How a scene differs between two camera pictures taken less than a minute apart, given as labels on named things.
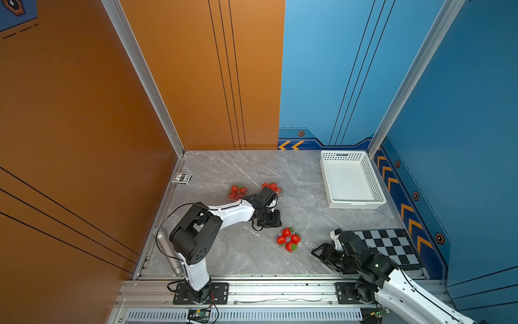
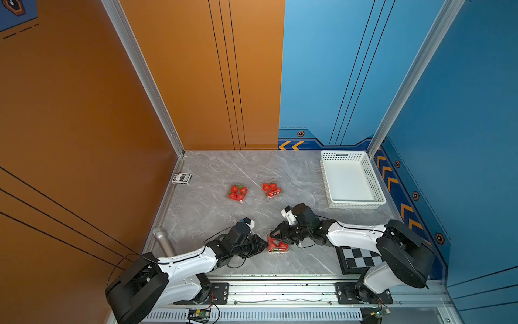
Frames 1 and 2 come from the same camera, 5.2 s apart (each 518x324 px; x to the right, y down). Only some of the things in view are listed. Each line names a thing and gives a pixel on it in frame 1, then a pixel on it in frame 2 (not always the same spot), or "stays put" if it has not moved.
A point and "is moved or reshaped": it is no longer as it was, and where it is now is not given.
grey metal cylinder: x=170 y=251 stays put
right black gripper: x=329 y=248 -> x=282 y=233
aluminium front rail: x=263 y=294 stays put
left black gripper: x=276 y=223 -> x=257 y=243
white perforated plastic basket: x=351 y=181 stays put
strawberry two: x=295 y=239 is moved or reshaped
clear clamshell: x=289 y=239 is moved or reshaped
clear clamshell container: x=273 y=185 stays put
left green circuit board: x=199 y=315 stays put
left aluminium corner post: x=118 y=15 stays put
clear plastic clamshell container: x=237 y=190 stays put
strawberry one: x=286 y=232 is moved or reshaped
